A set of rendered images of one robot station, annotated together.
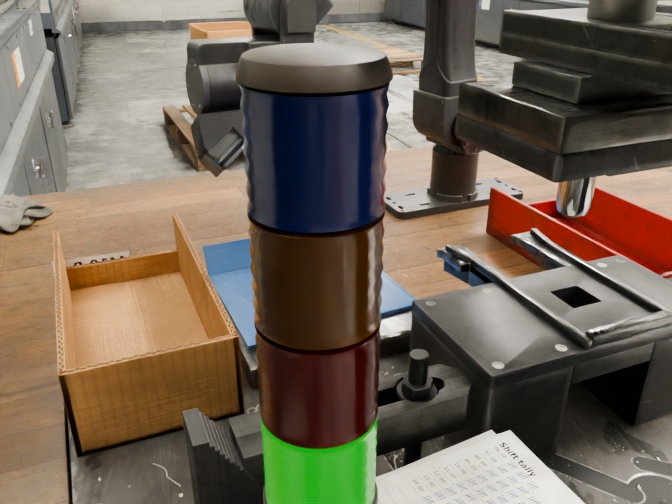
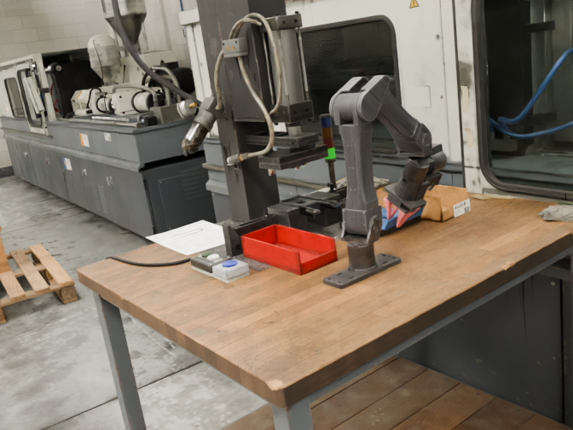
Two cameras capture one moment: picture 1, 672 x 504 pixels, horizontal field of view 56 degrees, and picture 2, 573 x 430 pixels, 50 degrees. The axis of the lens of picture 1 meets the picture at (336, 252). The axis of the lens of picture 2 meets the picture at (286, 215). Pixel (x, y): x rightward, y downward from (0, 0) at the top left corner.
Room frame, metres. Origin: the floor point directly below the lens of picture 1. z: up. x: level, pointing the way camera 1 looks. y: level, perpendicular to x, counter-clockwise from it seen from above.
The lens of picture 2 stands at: (2.12, -0.62, 1.44)
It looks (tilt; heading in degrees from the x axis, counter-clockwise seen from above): 15 degrees down; 167
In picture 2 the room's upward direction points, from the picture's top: 8 degrees counter-clockwise
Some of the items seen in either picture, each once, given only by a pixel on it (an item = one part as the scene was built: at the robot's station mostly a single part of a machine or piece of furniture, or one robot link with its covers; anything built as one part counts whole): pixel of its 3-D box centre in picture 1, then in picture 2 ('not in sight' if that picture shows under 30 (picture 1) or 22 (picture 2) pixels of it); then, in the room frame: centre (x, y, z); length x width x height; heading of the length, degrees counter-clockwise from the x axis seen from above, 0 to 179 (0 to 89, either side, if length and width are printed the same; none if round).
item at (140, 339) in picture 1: (132, 316); (421, 200); (0.47, 0.18, 0.93); 0.25 x 0.13 x 0.08; 23
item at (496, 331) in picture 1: (565, 311); (303, 202); (0.40, -0.17, 0.98); 0.20 x 0.10 x 0.01; 113
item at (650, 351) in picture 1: (556, 359); (305, 216); (0.40, -0.17, 0.94); 0.20 x 0.10 x 0.07; 113
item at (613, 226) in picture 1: (600, 241); (287, 247); (0.63, -0.29, 0.93); 0.25 x 0.12 x 0.06; 23
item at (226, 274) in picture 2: not in sight; (231, 275); (0.66, -0.45, 0.90); 0.07 x 0.07 x 0.06; 23
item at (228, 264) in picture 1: (259, 285); (396, 210); (0.52, 0.07, 0.93); 0.15 x 0.07 x 0.03; 24
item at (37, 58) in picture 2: not in sight; (52, 91); (-6.56, -1.47, 1.24); 2.95 x 0.98 x 0.90; 19
